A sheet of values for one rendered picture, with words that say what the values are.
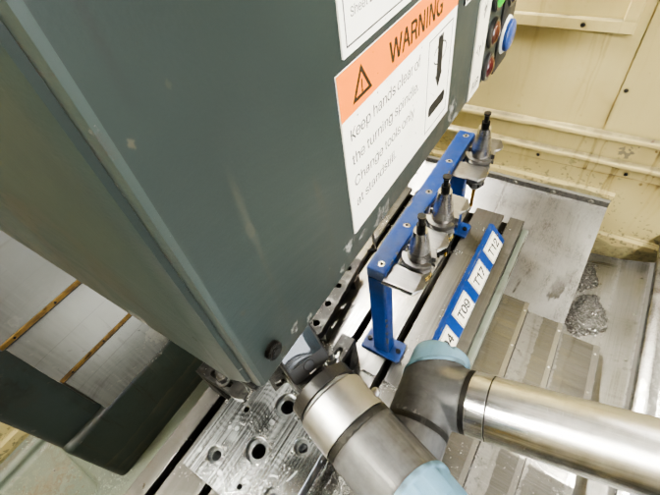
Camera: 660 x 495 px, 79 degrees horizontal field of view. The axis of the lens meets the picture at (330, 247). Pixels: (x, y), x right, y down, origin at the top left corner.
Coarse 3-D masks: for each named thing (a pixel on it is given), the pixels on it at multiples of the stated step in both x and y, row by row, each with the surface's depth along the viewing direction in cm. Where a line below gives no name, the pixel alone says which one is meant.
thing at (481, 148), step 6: (480, 126) 86; (480, 132) 86; (486, 132) 85; (474, 138) 89; (480, 138) 87; (486, 138) 86; (474, 144) 89; (480, 144) 87; (486, 144) 87; (474, 150) 89; (480, 150) 88; (486, 150) 88; (474, 156) 90; (480, 156) 89; (486, 156) 89
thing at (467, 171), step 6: (462, 162) 91; (456, 168) 90; (462, 168) 90; (468, 168) 90; (474, 168) 89; (480, 168) 89; (456, 174) 89; (462, 174) 89; (468, 174) 88; (474, 174) 88; (480, 174) 88; (486, 174) 88; (468, 180) 88; (474, 180) 87; (480, 180) 87
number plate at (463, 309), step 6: (462, 294) 99; (462, 300) 98; (468, 300) 100; (456, 306) 97; (462, 306) 98; (468, 306) 99; (456, 312) 96; (462, 312) 98; (468, 312) 99; (456, 318) 96; (462, 318) 97; (462, 324) 97
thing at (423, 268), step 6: (408, 246) 76; (402, 252) 75; (432, 252) 74; (402, 258) 75; (408, 258) 74; (432, 258) 74; (402, 264) 76; (408, 264) 73; (414, 264) 73; (420, 264) 73; (426, 264) 73; (432, 264) 75; (414, 270) 73; (420, 270) 73; (426, 270) 74
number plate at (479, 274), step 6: (480, 264) 105; (474, 270) 103; (480, 270) 104; (486, 270) 106; (474, 276) 103; (480, 276) 104; (486, 276) 105; (474, 282) 102; (480, 282) 104; (474, 288) 102; (480, 288) 103
